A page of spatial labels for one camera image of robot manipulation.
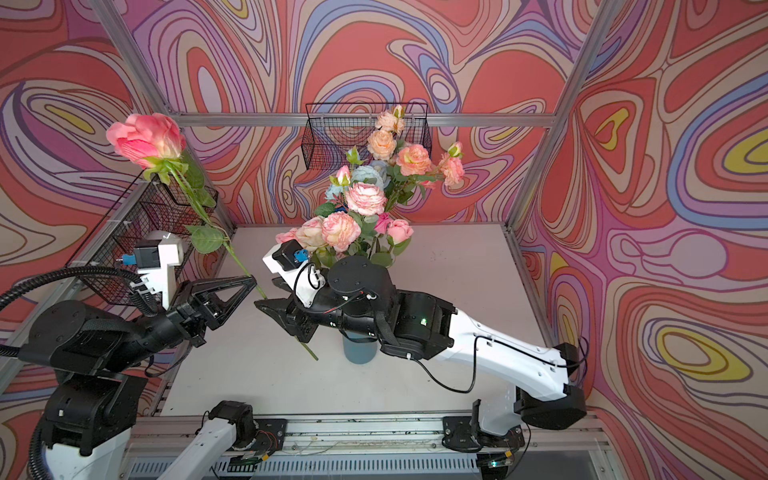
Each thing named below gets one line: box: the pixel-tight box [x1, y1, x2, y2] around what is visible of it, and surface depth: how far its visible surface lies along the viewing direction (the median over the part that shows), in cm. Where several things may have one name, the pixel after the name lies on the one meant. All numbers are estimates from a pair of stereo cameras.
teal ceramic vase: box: [342, 330, 378, 365], surface depth 88 cm
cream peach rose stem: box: [367, 104, 405, 161], surface depth 72 cm
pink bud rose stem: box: [276, 227, 298, 244], surface depth 60 cm
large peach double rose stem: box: [385, 141, 465, 211], surface depth 67 cm
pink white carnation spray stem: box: [322, 165, 388, 256], surface depth 54 cm
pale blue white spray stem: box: [324, 146, 391, 202], surface depth 62 cm
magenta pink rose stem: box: [368, 212, 414, 268], surface depth 63 cm
